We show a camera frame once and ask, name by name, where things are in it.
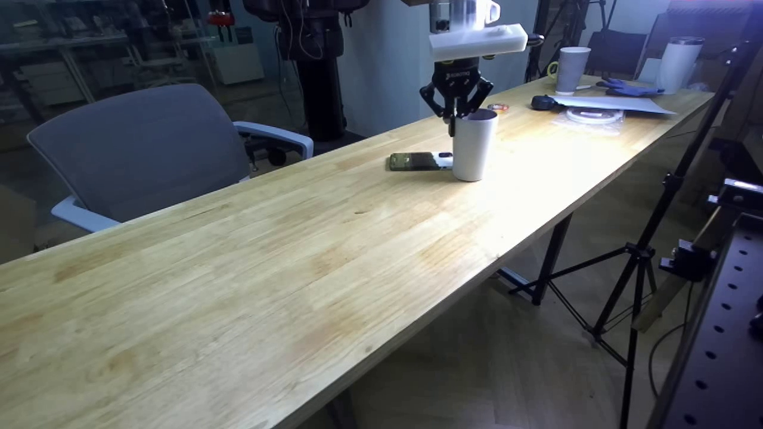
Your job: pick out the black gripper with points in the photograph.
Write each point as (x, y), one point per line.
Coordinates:
(456, 78)

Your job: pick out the white ceramic mug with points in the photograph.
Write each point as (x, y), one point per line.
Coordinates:
(476, 151)

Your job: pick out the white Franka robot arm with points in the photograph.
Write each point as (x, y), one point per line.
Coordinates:
(477, 32)

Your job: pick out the green foil packet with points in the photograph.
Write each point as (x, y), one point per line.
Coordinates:
(413, 162)

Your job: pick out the black computer mouse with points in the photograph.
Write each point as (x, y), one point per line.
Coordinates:
(545, 101)

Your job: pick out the white paper cup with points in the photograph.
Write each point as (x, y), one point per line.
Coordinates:
(573, 70)

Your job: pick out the clear tape roll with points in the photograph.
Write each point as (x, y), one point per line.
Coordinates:
(598, 117)

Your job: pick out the grey laptop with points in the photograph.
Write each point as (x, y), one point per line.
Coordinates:
(615, 103)

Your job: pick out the black chair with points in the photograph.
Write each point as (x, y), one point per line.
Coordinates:
(615, 52)

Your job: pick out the blue cloth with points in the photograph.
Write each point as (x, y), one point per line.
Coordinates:
(629, 86)

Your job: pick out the black table leg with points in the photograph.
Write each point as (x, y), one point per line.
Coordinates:
(552, 258)

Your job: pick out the white paper towel roll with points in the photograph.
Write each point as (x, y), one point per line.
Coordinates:
(679, 68)

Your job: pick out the grey office chair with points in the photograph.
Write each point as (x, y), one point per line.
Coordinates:
(150, 151)

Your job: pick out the black perforated breadboard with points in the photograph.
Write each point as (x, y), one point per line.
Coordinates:
(718, 335)

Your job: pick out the black camera tripod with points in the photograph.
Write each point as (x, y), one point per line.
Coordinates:
(644, 252)

